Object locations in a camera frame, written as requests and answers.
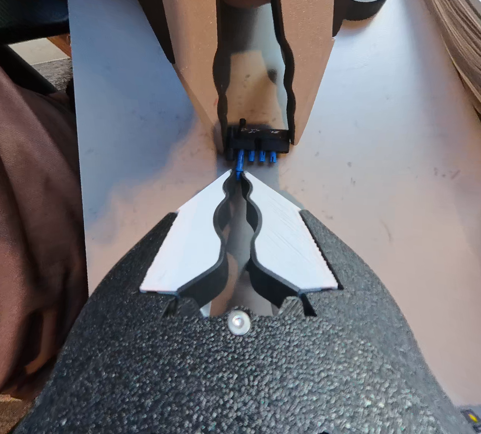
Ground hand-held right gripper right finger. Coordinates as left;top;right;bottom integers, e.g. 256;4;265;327
242;171;340;307

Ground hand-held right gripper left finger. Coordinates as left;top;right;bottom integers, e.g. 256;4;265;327
139;169;240;306

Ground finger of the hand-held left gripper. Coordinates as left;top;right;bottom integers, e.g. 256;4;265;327
271;0;337;146
154;0;231;142

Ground black brick assembly blue pins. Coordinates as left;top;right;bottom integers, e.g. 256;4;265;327
225;119;293;163

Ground light grey desk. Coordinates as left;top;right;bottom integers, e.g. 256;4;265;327
64;0;481;408

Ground open instruction book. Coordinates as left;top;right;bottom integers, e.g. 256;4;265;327
404;0;481;121

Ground person's brown sweater torso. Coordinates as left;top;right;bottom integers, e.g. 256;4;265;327
0;66;90;402

